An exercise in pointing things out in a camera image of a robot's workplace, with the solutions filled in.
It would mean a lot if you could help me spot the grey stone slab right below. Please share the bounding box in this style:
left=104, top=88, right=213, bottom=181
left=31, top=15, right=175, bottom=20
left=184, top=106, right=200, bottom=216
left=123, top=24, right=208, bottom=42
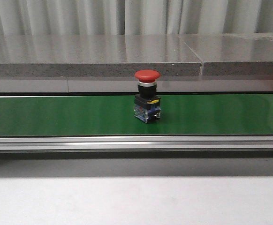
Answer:
left=179, top=33, right=273, bottom=77

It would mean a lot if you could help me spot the grey pleated curtain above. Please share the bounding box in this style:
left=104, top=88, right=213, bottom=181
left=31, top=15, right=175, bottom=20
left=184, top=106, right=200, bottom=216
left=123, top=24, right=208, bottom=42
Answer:
left=0, top=0, right=273, bottom=35

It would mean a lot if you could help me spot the green conveyor belt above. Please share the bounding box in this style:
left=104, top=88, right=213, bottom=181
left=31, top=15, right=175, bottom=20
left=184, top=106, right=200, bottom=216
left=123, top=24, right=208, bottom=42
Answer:
left=0, top=94, right=273, bottom=136

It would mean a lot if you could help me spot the grey stone slab left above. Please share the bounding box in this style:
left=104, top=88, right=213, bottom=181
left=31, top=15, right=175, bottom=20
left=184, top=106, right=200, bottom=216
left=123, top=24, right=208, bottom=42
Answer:
left=0, top=35, right=201, bottom=77

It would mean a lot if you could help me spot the aluminium conveyor side rail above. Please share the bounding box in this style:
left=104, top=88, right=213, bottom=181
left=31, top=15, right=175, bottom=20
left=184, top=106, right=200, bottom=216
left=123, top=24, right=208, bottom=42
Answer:
left=0, top=135, right=273, bottom=153

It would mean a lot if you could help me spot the grey stone slab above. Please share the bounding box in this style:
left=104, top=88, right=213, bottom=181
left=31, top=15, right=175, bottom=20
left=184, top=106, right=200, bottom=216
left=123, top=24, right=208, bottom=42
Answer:
left=0, top=35, right=201, bottom=77
left=179, top=33, right=273, bottom=77

